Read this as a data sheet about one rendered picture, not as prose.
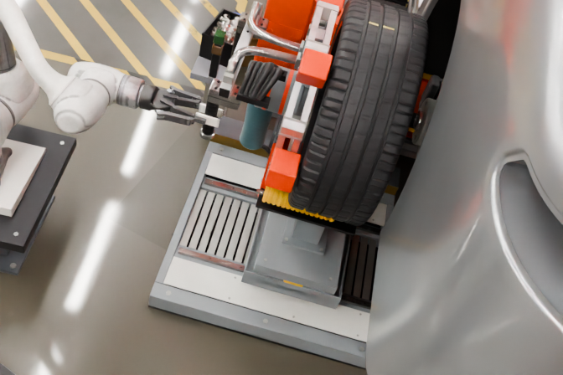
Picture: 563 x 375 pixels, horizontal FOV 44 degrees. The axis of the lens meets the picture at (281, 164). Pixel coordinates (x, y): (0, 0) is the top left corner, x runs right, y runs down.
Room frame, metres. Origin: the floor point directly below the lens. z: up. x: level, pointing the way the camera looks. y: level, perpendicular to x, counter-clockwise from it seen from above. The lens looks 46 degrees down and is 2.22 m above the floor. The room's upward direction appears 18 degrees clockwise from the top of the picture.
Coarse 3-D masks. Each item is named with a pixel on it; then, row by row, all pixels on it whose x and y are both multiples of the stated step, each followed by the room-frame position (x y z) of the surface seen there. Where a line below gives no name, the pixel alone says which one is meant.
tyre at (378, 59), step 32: (352, 0) 1.70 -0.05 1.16; (352, 32) 1.53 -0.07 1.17; (384, 32) 1.57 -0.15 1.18; (416, 32) 1.61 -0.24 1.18; (352, 64) 1.44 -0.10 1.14; (384, 64) 1.47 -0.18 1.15; (416, 64) 1.50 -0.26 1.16; (352, 96) 1.38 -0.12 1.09; (384, 96) 1.40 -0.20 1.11; (416, 96) 1.43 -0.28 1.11; (320, 128) 1.32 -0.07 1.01; (352, 128) 1.34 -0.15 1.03; (384, 128) 1.35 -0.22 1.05; (320, 160) 1.28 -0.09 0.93; (352, 160) 1.29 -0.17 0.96; (384, 160) 1.31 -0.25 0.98; (320, 192) 1.28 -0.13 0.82; (352, 192) 1.28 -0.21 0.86; (384, 192) 1.29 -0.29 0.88; (352, 224) 1.34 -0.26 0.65
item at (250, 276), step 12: (264, 216) 1.68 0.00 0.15; (264, 228) 1.63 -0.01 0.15; (348, 240) 1.69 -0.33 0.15; (252, 252) 1.50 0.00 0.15; (348, 252) 1.62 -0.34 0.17; (252, 264) 1.45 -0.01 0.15; (252, 276) 1.40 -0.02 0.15; (264, 276) 1.40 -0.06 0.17; (264, 288) 1.40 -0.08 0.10; (276, 288) 1.41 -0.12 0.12; (288, 288) 1.41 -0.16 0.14; (300, 288) 1.41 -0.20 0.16; (312, 300) 1.41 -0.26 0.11; (324, 300) 1.41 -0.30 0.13; (336, 300) 1.41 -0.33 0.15
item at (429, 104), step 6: (426, 102) 1.68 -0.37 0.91; (432, 102) 1.67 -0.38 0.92; (420, 108) 1.72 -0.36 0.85; (426, 108) 1.66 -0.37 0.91; (432, 108) 1.65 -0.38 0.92; (426, 114) 1.63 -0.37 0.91; (426, 120) 1.61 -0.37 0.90; (420, 126) 1.63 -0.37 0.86; (426, 126) 1.60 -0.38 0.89; (414, 132) 1.66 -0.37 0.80; (420, 132) 1.60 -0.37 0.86; (414, 138) 1.61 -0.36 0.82; (420, 138) 1.59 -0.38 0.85; (420, 144) 1.60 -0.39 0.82
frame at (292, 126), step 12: (324, 12) 1.68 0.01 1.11; (336, 12) 1.68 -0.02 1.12; (312, 24) 1.59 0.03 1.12; (324, 24) 1.82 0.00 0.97; (312, 36) 1.54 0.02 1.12; (324, 36) 1.55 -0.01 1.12; (312, 48) 1.49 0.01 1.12; (324, 48) 1.50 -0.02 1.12; (300, 84) 1.42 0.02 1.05; (312, 96) 1.40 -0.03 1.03; (288, 108) 1.37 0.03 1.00; (288, 120) 1.35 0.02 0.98; (300, 120) 1.35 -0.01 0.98; (288, 132) 1.33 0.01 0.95; (300, 132) 1.33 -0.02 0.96; (276, 144) 1.33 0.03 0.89
